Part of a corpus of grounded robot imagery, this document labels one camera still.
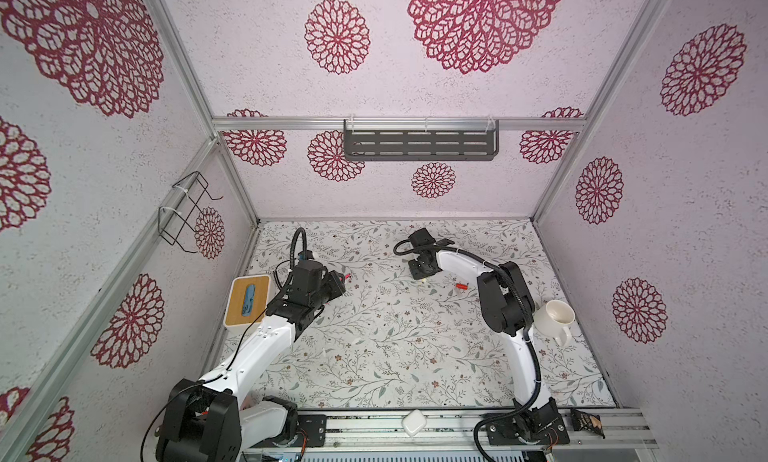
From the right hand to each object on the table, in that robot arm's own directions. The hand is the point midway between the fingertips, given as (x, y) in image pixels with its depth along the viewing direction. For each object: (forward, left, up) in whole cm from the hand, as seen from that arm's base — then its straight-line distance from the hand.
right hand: (421, 265), depth 105 cm
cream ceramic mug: (-18, -41, -2) cm, 45 cm away
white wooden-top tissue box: (-25, +57, +5) cm, 62 cm away
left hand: (-17, +25, +13) cm, 33 cm away
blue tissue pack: (-17, +55, +3) cm, 58 cm away
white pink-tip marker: (-5, +26, 0) cm, 26 cm away
